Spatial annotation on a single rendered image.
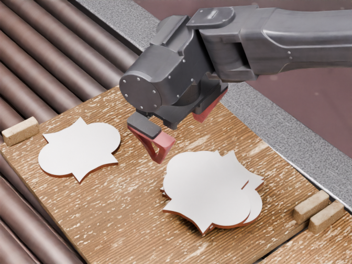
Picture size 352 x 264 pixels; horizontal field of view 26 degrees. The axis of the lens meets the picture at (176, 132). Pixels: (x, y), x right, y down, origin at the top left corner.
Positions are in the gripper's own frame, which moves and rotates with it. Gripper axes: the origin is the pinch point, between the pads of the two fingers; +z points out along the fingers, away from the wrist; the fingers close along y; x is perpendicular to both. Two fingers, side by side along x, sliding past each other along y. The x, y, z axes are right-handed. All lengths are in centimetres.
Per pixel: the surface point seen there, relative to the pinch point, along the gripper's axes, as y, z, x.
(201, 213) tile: -3.6, 8.4, -7.1
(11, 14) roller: 16, 15, 53
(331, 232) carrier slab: 7.7, 12.4, -22.3
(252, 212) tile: 1.6, 9.2, -12.4
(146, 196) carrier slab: -3.5, 12.7, 3.3
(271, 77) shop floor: 119, 107, 48
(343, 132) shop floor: 111, 107, 15
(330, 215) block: 8.6, 9.8, -21.3
